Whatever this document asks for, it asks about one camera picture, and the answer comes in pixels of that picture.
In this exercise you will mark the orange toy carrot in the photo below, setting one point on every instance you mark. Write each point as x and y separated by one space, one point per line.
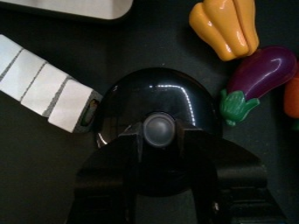
293 96

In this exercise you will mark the white box with grey stripes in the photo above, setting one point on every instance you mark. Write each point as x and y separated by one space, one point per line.
43 87

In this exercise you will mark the dark glass lid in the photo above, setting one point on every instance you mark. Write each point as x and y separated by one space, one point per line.
155 93

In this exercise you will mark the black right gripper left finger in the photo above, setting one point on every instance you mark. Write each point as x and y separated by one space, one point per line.
105 175

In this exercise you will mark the purple toy eggplant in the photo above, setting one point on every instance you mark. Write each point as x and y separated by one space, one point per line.
265 73

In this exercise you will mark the yellow toy bell pepper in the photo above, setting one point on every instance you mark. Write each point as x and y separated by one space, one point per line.
226 26

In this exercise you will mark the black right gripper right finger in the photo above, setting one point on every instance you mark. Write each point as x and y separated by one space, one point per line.
230 172

